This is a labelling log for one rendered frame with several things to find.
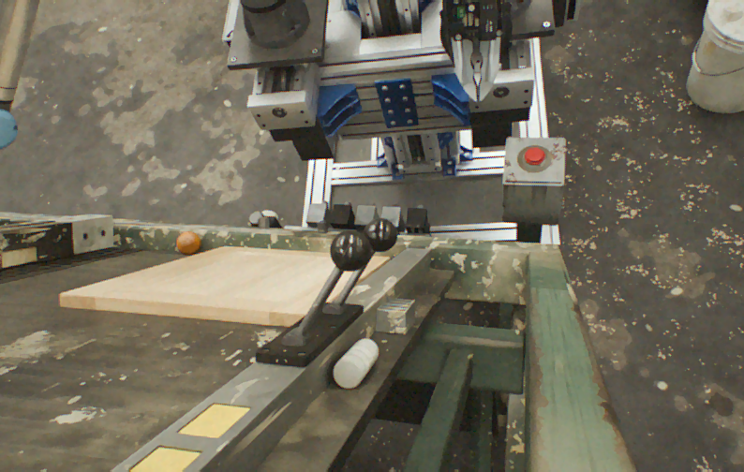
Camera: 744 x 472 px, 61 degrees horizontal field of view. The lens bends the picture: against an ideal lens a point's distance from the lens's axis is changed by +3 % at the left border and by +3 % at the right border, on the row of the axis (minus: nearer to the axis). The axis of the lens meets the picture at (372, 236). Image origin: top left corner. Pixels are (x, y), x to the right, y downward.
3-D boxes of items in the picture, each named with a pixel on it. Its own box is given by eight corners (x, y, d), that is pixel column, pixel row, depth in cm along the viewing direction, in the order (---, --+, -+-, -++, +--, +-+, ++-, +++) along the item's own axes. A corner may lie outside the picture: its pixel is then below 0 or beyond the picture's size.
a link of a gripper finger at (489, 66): (477, 114, 80) (474, 42, 75) (478, 96, 85) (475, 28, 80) (502, 112, 80) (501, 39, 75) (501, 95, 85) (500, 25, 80)
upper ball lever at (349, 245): (313, 355, 61) (382, 242, 57) (299, 368, 57) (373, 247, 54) (282, 333, 61) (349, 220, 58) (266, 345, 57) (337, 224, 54)
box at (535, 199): (558, 183, 144) (566, 135, 128) (557, 228, 139) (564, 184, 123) (505, 181, 147) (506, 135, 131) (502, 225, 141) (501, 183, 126)
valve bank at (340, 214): (453, 235, 163) (446, 185, 142) (447, 284, 156) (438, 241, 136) (276, 225, 175) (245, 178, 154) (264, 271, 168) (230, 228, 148)
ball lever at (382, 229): (348, 323, 72) (407, 228, 69) (338, 332, 69) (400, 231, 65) (321, 305, 73) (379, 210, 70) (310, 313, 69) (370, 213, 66)
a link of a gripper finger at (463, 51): (453, 116, 81) (449, 45, 76) (455, 98, 86) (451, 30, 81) (477, 114, 80) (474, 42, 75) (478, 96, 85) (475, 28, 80)
